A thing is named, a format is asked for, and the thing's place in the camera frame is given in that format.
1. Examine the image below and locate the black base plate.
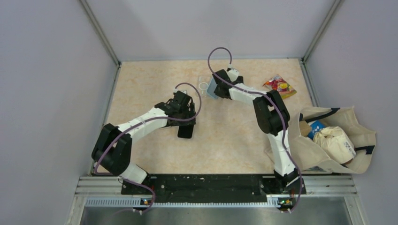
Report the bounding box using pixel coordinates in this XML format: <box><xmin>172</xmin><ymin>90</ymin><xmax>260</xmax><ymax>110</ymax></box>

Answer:
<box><xmin>121</xmin><ymin>174</ymin><xmax>306</xmax><ymax>203</ymax></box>

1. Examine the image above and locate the purple cable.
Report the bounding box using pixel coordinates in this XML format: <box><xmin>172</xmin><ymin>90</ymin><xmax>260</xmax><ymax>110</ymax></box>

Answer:
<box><xmin>93</xmin><ymin>82</ymin><xmax>203</xmax><ymax>214</ymax></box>
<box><xmin>207</xmin><ymin>47</ymin><xmax>304</xmax><ymax>213</ymax></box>

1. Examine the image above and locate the beige tote bag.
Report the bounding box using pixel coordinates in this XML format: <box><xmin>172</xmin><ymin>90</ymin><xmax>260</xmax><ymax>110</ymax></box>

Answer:
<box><xmin>264</xmin><ymin>106</ymin><xmax>377</xmax><ymax>174</ymax></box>

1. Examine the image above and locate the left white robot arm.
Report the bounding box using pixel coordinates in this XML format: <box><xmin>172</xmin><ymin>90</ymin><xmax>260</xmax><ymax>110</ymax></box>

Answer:
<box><xmin>92</xmin><ymin>91</ymin><xmax>196</xmax><ymax>194</ymax></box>

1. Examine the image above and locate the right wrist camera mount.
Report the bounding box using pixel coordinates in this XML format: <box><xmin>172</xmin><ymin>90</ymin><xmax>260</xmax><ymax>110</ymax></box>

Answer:
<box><xmin>227</xmin><ymin>64</ymin><xmax>240</xmax><ymax>82</ymax></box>

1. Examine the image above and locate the clear case with ring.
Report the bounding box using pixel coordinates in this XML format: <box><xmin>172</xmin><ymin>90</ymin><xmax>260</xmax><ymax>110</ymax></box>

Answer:
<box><xmin>197</xmin><ymin>75</ymin><xmax>211</xmax><ymax>98</ymax></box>

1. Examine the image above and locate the black phone white edge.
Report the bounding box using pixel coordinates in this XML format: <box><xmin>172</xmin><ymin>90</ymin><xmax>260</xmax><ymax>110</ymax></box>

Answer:
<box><xmin>177</xmin><ymin>125</ymin><xmax>194</xmax><ymax>139</ymax></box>

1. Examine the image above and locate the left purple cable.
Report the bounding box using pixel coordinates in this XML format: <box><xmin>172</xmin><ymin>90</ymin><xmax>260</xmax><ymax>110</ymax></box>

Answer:
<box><xmin>93</xmin><ymin>82</ymin><xmax>203</xmax><ymax>214</ymax></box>

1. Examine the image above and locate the colourful snack packet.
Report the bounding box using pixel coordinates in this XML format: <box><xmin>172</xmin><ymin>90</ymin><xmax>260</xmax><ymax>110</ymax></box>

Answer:
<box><xmin>262</xmin><ymin>75</ymin><xmax>297</xmax><ymax>99</ymax></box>

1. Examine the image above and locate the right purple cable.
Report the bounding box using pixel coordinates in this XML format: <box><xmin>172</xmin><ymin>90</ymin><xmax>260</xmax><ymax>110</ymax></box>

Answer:
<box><xmin>207</xmin><ymin>47</ymin><xmax>304</xmax><ymax>213</ymax></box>

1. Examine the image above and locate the white paper wrapped bundle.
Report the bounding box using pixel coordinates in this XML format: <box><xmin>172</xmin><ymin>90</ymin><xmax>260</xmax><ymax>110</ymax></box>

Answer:
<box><xmin>313</xmin><ymin>127</ymin><xmax>356</xmax><ymax>164</ymax></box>

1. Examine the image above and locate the grey slotted cable duct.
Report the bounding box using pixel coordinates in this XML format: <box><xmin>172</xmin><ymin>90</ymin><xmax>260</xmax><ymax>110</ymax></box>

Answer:
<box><xmin>85</xmin><ymin>196</ymin><xmax>295</xmax><ymax>209</ymax></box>

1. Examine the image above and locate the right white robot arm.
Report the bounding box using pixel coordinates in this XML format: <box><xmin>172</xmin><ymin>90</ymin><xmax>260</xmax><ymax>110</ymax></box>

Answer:
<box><xmin>212</xmin><ymin>68</ymin><xmax>299</xmax><ymax>193</ymax></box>

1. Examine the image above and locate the blue box in bag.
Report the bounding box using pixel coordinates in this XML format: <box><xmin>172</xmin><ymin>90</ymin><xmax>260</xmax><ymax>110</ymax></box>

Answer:
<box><xmin>307</xmin><ymin>120</ymin><xmax>326</xmax><ymax>139</ymax></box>

